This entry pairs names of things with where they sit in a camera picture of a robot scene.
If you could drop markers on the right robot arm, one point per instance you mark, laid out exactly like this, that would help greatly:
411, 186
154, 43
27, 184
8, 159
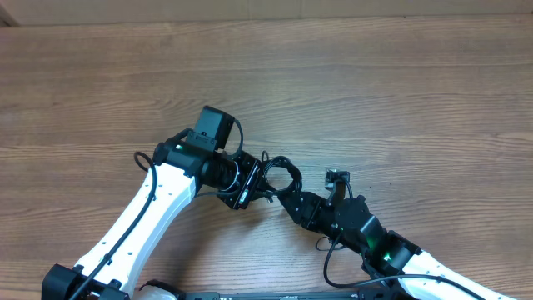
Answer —
392, 260

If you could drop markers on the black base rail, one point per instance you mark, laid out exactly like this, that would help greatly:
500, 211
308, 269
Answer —
157, 290

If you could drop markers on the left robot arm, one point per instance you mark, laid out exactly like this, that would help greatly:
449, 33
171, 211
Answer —
176, 172

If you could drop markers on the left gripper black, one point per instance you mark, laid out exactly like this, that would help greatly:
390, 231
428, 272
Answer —
253, 188

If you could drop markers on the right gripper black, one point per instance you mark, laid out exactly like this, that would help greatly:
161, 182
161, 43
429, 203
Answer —
310, 211

